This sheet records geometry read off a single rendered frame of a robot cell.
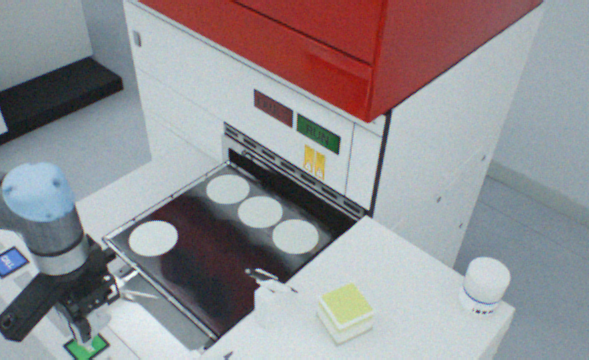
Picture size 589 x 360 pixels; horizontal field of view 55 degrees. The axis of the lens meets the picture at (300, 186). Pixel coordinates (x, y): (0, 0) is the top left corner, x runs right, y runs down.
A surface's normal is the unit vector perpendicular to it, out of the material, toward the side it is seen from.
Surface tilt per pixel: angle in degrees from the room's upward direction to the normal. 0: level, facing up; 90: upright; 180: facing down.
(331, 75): 90
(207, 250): 0
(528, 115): 90
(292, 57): 90
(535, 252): 0
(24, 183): 0
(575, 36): 90
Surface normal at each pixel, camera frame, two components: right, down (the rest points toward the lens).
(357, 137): -0.67, 0.48
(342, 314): 0.04, -0.73
